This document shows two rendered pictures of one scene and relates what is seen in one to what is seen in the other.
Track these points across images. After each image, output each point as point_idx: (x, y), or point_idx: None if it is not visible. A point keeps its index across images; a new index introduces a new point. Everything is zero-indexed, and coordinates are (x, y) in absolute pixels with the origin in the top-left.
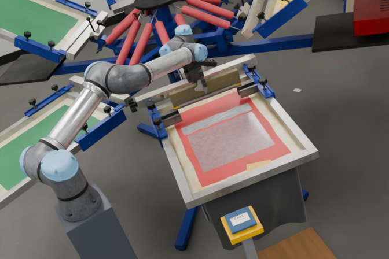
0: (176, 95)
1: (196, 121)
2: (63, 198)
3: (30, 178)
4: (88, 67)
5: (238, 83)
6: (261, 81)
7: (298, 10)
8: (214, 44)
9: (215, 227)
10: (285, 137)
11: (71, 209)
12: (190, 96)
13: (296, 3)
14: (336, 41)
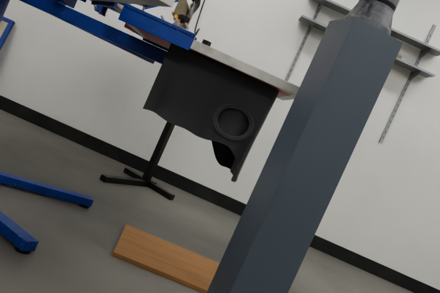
0: (186, 4)
1: None
2: (396, 6)
3: None
4: None
5: (186, 29)
6: (195, 37)
7: (176, 0)
8: None
9: (252, 144)
10: None
11: (391, 23)
12: (184, 14)
13: None
14: None
